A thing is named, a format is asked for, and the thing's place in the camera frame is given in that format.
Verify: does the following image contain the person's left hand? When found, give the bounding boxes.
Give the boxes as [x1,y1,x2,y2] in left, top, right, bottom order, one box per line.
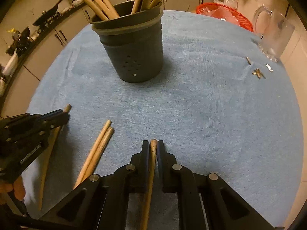
[0,176,26,205]

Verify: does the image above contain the white bowl on counter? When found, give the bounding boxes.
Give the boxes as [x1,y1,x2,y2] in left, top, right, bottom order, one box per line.
[2,49,18,77]

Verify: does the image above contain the blue towel table mat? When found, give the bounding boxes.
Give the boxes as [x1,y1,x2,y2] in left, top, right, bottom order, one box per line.
[22,10,304,226]

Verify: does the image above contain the black wok pan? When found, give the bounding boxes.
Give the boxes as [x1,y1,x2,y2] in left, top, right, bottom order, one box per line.
[32,0,63,26]

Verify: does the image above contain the seed shell cluster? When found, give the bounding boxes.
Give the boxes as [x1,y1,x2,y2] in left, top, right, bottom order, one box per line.
[252,68,266,80]

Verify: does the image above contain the black utensil holder cup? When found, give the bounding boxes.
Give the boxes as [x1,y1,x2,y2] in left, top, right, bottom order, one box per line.
[89,1,163,83]

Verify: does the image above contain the small seed shell right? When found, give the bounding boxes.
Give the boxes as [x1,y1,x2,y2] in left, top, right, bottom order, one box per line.
[265,63,273,72]

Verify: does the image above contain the red plastic basket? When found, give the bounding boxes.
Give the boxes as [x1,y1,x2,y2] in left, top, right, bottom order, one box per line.
[196,3,253,32]

